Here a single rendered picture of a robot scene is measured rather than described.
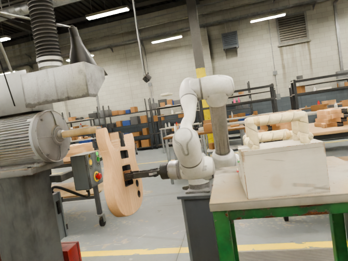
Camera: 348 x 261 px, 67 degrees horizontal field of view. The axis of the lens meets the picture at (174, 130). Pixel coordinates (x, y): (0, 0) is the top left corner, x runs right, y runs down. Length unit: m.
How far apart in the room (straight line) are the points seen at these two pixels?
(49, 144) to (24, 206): 0.32
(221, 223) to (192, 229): 0.96
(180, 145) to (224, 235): 0.37
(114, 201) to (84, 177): 0.45
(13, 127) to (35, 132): 0.14
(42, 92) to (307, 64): 12.01
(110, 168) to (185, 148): 0.35
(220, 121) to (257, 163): 0.75
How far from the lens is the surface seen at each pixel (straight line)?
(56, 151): 1.37
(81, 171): 1.58
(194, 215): 1.92
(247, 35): 12.56
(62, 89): 1.18
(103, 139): 1.17
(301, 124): 0.98
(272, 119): 0.96
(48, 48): 1.28
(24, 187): 1.44
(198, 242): 2.00
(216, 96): 1.55
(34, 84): 1.25
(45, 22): 1.32
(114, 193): 1.16
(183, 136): 1.03
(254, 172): 0.96
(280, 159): 0.97
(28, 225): 1.47
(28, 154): 1.37
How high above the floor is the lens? 1.26
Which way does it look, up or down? 3 degrees down
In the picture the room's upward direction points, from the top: 8 degrees counter-clockwise
